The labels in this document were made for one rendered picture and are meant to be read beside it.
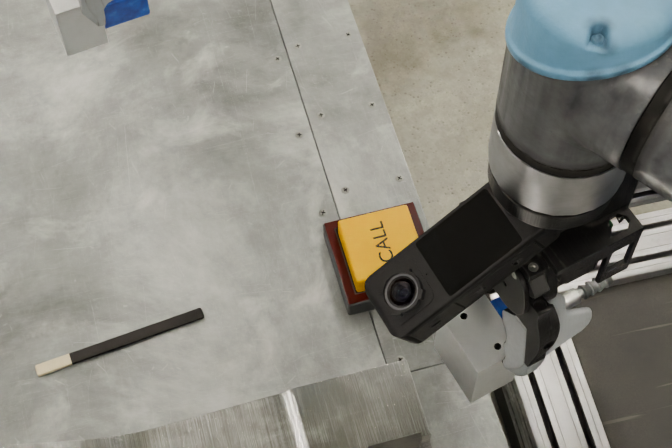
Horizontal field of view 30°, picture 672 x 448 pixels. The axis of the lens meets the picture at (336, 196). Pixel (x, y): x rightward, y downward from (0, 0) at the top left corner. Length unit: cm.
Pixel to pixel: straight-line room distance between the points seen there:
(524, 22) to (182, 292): 54
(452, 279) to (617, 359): 99
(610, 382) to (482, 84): 67
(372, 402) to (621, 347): 84
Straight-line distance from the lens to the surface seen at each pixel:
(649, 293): 175
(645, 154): 58
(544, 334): 77
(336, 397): 91
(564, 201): 66
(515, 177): 66
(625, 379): 169
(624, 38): 56
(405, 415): 90
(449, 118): 211
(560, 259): 74
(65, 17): 103
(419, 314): 72
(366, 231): 103
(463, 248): 72
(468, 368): 86
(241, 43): 119
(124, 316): 105
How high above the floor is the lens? 173
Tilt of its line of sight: 59 degrees down
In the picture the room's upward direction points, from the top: 1 degrees counter-clockwise
